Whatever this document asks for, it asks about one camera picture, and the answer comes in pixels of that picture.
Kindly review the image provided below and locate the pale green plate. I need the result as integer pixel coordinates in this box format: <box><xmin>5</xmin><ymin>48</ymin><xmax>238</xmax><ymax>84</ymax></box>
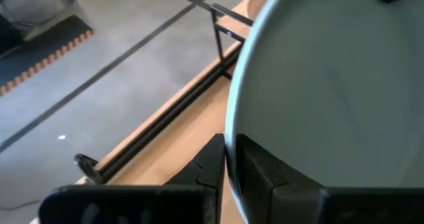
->
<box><xmin>224</xmin><ymin>0</ymin><xmax>424</xmax><ymax>224</ymax></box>

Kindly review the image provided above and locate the hazard striped floor mat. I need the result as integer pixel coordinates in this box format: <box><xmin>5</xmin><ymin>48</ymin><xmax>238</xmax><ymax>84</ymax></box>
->
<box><xmin>0</xmin><ymin>14</ymin><xmax>94</xmax><ymax>98</ymax></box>

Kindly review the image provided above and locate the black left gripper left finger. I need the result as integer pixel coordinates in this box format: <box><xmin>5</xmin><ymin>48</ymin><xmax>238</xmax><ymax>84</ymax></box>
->
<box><xmin>38</xmin><ymin>133</ymin><xmax>227</xmax><ymax>224</ymax></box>

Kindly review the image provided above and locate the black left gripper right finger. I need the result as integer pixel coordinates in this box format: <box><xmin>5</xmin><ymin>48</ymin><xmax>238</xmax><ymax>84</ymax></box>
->
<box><xmin>228</xmin><ymin>133</ymin><xmax>424</xmax><ymax>224</ymax></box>

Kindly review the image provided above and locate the black aluminium table frame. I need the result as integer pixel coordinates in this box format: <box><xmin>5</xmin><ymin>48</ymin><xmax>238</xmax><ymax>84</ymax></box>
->
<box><xmin>94</xmin><ymin>46</ymin><xmax>244</xmax><ymax>185</ymax></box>

